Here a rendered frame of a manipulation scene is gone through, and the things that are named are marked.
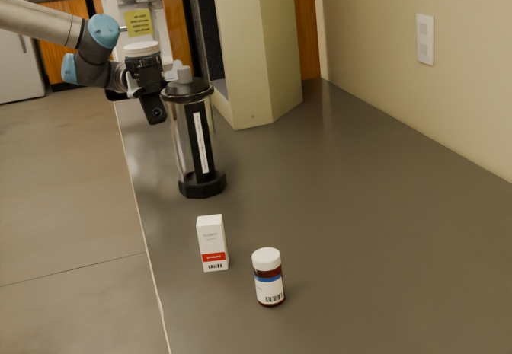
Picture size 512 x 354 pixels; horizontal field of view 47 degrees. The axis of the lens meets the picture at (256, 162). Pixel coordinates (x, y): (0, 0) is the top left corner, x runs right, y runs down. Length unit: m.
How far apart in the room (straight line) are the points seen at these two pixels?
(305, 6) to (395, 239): 1.13
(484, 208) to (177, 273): 0.56
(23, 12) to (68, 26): 0.10
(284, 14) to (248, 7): 0.16
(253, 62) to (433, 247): 0.78
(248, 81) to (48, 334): 1.50
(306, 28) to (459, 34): 0.77
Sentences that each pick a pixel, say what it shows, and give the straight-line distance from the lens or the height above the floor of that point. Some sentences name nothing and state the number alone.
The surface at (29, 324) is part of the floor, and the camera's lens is 2.76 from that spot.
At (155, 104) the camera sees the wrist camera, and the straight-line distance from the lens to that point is 1.45.
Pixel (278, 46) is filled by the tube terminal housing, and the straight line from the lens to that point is 1.66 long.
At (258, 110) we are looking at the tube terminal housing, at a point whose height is 0.98.
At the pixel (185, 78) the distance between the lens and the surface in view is 1.19.
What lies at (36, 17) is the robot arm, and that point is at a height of 1.32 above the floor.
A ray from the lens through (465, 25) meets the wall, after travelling 1.34.
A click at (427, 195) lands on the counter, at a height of 0.94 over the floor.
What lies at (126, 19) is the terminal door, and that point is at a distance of 1.86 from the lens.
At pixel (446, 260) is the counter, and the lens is 0.98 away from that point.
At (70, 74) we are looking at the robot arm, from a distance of 1.54.
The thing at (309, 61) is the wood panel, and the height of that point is 1.00.
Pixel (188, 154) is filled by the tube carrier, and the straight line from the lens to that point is 1.21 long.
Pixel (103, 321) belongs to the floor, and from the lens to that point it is 2.62.
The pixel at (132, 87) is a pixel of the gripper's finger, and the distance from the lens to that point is 1.35.
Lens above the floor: 1.47
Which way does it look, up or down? 22 degrees down
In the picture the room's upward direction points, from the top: 7 degrees counter-clockwise
